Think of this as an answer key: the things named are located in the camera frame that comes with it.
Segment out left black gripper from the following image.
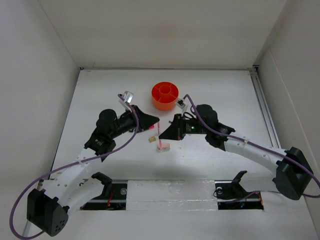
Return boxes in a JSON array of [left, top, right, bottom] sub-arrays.
[[109, 105, 159, 139]]

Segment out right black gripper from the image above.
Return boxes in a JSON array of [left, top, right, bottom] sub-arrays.
[[159, 112, 209, 140]]

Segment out red clear pen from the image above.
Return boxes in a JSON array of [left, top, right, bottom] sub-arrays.
[[157, 122, 163, 152]]

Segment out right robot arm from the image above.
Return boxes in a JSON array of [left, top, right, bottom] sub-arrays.
[[159, 104, 314, 201]]

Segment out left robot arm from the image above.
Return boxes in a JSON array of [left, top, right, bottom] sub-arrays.
[[26, 105, 160, 237]]

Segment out pink capped black highlighter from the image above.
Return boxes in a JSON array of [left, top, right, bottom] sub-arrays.
[[143, 125, 155, 131]]

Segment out pink white eraser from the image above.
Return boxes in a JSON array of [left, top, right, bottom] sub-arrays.
[[157, 142, 171, 152]]

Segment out small tan eraser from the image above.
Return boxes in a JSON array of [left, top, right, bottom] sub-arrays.
[[148, 136, 157, 143]]

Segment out orange round divided container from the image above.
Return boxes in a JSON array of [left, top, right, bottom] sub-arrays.
[[151, 81, 179, 112]]

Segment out black handled scissors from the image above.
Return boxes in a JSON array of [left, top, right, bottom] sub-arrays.
[[182, 112, 197, 121]]

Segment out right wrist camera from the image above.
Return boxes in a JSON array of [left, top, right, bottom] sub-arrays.
[[175, 98, 188, 113]]

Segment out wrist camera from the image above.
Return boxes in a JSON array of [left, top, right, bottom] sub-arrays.
[[118, 91, 134, 111], [175, 98, 188, 113]]

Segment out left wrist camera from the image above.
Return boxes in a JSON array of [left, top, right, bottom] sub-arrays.
[[118, 91, 134, 111]]

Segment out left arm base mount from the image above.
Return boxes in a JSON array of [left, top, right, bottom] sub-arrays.
[[80, 172, 128, 211]]

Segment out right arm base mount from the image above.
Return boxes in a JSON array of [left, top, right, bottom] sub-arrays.
[[213, 170, 264, 210]]

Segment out aluminium rail right side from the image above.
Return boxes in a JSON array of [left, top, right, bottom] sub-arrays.
[[248, 65, 281, 148]]

